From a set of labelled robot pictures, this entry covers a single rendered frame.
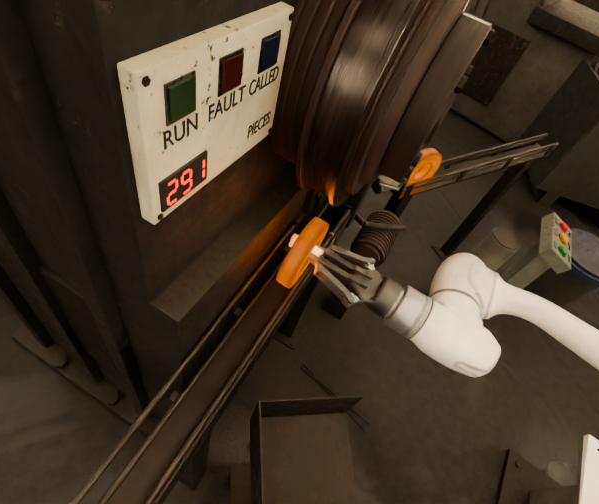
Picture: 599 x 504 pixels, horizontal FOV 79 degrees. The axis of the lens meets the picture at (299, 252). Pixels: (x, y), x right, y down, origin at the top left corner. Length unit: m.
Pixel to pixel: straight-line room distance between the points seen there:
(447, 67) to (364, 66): 0.14
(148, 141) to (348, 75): 0.27
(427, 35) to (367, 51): 0.10
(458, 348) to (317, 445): 0.34
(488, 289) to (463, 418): 1.01
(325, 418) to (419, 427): 0.84
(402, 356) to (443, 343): 1.01
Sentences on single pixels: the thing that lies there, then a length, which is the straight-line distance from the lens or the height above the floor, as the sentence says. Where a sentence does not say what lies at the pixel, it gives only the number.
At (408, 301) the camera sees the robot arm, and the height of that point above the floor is 0.88.
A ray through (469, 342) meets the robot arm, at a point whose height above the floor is 0.87.
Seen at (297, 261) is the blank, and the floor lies 0.87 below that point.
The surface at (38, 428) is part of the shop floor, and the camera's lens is 1.52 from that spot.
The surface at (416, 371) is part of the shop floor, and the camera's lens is 1.73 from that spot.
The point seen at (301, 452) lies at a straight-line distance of 0.83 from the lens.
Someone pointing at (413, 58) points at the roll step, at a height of 1.22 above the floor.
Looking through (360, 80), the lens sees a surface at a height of 1.20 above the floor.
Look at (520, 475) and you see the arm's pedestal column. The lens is 1.82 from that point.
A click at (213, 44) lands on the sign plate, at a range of 0.41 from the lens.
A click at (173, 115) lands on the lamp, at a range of 0.38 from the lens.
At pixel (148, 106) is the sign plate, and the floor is 1.21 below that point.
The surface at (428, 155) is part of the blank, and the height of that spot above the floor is 0.78.
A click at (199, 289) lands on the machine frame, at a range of 0.62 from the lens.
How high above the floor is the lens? 1.40
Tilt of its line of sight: 50 degrees down
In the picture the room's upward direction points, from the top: 20 degrees clockwise
